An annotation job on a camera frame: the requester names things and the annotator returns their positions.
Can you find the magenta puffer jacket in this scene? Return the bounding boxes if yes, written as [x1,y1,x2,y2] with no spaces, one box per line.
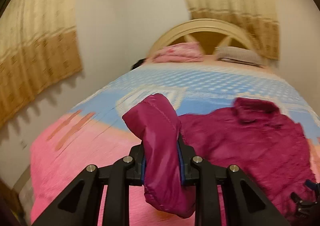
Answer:
[123,93,315,221]

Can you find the pink and blue bedspread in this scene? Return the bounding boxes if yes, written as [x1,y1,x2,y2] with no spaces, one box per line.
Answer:
[30,57,319,221]

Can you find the striped pillow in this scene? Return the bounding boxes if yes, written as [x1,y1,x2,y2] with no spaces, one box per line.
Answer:
[214,47,264,66]

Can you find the black object beside bed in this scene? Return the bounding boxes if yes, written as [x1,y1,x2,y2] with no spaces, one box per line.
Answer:
[131,58,146,70]

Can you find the folded pink blanket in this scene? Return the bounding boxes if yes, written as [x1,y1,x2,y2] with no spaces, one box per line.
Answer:
[151,42,204,63]

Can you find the cream wooden headboard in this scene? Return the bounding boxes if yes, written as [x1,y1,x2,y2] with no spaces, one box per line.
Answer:
[146,18,257,58]

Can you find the beige curtain on side wall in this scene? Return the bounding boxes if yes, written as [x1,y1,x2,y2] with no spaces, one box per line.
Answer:
[1,0,82,124]

